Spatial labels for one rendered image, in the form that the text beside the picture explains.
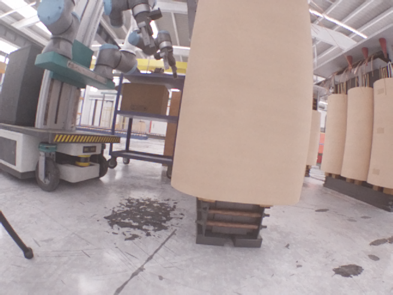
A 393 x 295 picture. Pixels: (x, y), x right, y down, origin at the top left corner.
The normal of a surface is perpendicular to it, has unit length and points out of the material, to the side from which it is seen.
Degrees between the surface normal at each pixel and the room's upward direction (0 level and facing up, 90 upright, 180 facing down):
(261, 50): 90
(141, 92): 90
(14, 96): 90
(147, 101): 90
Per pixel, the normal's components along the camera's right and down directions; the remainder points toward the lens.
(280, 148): 0.00, 0.04
